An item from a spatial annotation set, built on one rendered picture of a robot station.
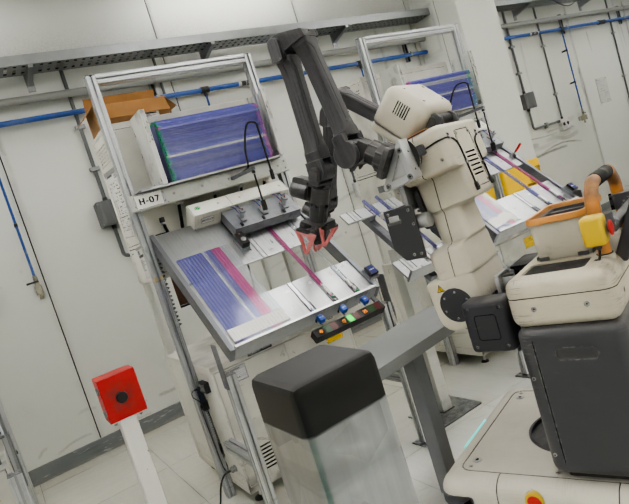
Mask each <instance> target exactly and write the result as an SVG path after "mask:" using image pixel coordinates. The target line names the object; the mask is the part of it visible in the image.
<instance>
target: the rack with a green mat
mask: <svg viewBox="0 0 629 504"><path fill-rule="evenodd" d="M252 388H253V391H254V394H255V397H256V401H257V404H258V407H259V410H260V413H261V416H262V419H263V422H264V425H265V428H266V431H267V434H268V437H269V440H270V443H271V446H272V449H273V452H274V455H275V458H276V461H277V464H278V467H279V470H280V473H281V476H282V479H283V482H284V485H285V489H286V492H287V495H288V498H289V501H290V504H419V501H418V498H417V495H416V491H415V488H414V485H413V481H412V478H411V475H410V472H409V468H408V465H407V462H406V459H405V455H404V452H403V449H402V446H401V442H400V439H399V436H398V433H397V429H396V426H395V423H394V419H393V416H392V413H391V410H390V406H389V403H388V400H387V397H386V393H385V390H384V387H383V384H382V380H381V377H380V374H379V371H378V367H377V364H376V361H375V357H374V356H373V355H372V353H371V352H370V351H369V350H363V349H356V348H348V347H340V346H332V345H318V346H316V347H314V348H312V349H310V350H308V351H306V352H303V353H301V354H299V355H297V356H295V357H293V358H291V359H289V360H287V361H285V362H282V363H280V364H278V365H276V366H274V367H272V368H270V369H268V370H266V371H264V372H261V373H259V374H257V375H256V376H255V377H254V378H253V379H252Z"/></svg>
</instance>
